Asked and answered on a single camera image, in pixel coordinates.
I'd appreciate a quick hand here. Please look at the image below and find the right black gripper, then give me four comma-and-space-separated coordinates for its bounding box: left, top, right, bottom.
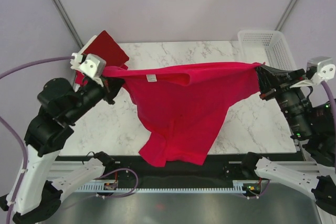
253, 61, 313, 136

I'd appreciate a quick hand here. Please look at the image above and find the bright red t shirt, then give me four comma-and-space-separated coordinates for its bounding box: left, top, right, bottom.
103, 62, 259, 167

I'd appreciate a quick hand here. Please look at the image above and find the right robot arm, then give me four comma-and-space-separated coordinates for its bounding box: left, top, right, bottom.
240, 65, 335, 216

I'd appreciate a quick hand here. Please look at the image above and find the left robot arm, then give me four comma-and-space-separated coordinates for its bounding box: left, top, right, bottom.
1, 78, 124, 223

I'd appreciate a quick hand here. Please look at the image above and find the white plastic basket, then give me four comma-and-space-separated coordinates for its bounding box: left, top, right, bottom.
237, 29, 297, 71

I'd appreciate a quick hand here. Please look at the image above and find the red folded shirt bottom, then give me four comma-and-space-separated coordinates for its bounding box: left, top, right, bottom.
74, 62, 104, 87

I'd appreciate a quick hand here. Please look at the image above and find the dark red folded shirt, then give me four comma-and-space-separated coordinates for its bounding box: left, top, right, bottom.
84, 30, 129, 69

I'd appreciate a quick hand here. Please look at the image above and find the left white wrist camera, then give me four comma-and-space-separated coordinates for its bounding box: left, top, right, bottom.
70, 53, 106, 86

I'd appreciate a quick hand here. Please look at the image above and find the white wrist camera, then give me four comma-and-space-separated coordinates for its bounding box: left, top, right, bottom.
290, 56, 335, 88
70, 53, 106, 86

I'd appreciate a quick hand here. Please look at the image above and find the right aluminium frame post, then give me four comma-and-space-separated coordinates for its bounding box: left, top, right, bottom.
274, 0, 314, 32

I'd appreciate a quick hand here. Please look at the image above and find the aluminium frame post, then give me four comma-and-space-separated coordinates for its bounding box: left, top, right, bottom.
51, 0, 84, 48
274, 0, 314, 32

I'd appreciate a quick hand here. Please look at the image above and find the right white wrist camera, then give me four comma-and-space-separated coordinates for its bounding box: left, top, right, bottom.
290, 56, 335, 88

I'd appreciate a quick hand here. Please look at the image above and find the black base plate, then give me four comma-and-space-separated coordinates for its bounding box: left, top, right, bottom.
56, 153, 307, 189

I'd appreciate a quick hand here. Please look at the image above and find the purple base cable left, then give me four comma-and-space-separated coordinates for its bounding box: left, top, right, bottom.
96, 168, 139, 199

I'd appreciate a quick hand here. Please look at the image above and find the white slotted cable duct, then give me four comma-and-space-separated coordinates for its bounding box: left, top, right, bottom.
75, 180, 260, 194

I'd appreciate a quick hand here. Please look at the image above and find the left aluminium frame post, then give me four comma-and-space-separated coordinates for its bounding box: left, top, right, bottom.
51, 0, 84, 48

